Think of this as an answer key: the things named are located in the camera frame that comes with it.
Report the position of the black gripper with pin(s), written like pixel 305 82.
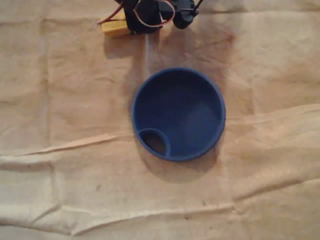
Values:
pixel 137 22

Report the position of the yellow rectangular block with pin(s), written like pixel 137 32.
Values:
pixel 112 28

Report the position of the blue round bowl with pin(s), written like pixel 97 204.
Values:
pixel 180 112

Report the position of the white wrinkled table cloth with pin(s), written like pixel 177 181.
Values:
pixel 75 125

